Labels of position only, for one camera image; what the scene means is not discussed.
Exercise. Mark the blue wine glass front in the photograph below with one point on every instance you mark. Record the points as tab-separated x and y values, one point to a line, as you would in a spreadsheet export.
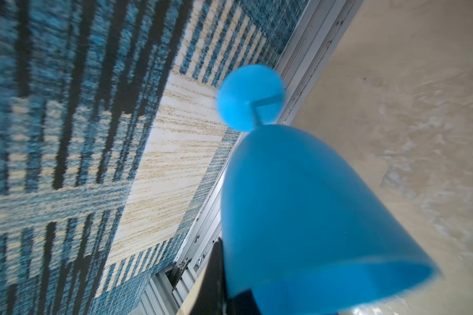
300	228

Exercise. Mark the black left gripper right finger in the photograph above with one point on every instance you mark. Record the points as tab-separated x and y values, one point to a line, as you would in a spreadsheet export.
243	304

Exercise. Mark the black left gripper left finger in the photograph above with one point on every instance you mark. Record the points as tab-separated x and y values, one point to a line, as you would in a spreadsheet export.
212	295

